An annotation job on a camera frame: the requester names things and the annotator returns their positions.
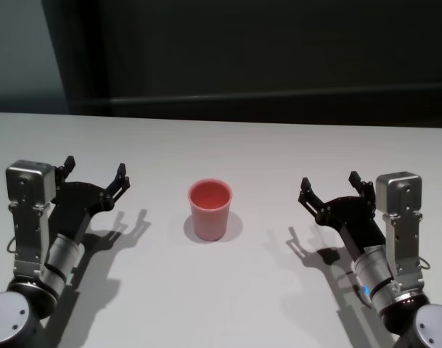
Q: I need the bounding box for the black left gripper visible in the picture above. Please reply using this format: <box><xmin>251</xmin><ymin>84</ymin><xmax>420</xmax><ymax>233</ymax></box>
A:
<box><xmin>46</xmin><ymin>154</ymin><xmax>131</xmax><ymax>240</ymax></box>

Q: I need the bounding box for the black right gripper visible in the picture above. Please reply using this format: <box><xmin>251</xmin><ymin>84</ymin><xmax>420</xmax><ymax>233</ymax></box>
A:
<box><xmin>298</xmin><ymin>170</ymin><xmax>388</xmax><ymax>260</ymax></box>

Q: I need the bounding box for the pink plastic cup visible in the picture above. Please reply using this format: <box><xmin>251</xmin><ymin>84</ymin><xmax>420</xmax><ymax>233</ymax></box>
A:
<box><xmin>187</xmin><ymin>178</ymin><xmax>233</xmax><ymax>243</ymax></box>

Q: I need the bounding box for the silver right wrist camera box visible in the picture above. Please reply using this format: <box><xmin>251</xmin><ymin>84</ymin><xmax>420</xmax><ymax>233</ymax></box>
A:
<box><xmin>375</xmin><ymin>171</ymin><xmax>423</xmax><ymax>218</ymax></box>

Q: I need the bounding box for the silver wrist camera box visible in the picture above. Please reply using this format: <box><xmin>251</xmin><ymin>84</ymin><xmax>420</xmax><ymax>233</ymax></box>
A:
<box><xmin>5</xmin><ymin>159</ymin><xmax>58</xmax><ymax>207</ymax></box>
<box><xmin>375</xmin><ymin>171</ymin><xmax>423</xmax><ymax>218</ymax></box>

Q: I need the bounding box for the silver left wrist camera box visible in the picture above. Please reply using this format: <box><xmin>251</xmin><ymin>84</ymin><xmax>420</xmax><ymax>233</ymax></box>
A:
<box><xmin>5</xmin><ymin>159</ymin><xmax>58</xmax><ymax>207</ymax></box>

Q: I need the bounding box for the silver right camera bracket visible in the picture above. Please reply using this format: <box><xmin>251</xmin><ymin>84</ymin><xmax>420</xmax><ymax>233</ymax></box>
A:
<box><xmin>382</xmin><ymin>212</ymin><xmax>425</xmax><ymax>287</ymax></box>

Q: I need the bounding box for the thin dark grey rail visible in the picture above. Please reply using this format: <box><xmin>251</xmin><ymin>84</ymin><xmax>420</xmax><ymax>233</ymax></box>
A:
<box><xmin>66</xmin><ymin>94</ymin><xmax>442</xmax><ymax>110</ymax></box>

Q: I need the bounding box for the black frame post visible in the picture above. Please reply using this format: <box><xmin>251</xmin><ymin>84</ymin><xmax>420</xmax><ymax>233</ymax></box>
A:
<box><xmin>81</xmin><ymin>0</ymin><xmax>115</xmax><ymax>113</ymax></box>

